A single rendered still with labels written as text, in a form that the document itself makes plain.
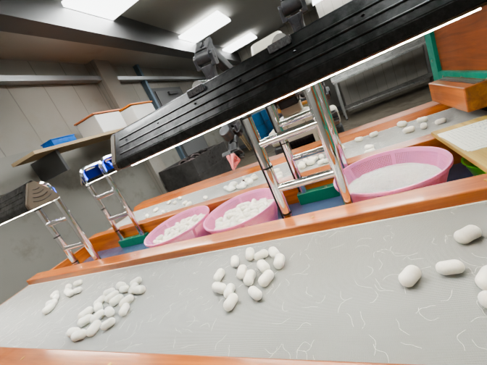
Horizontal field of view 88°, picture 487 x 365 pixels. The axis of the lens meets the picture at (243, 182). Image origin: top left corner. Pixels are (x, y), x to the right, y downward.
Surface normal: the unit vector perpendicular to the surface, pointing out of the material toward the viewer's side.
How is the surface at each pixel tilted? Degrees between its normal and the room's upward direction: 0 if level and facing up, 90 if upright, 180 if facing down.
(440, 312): 0
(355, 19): 58
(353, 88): 90
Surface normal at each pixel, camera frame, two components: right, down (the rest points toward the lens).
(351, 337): -0.40, -0.88
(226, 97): -0.48, -0.14
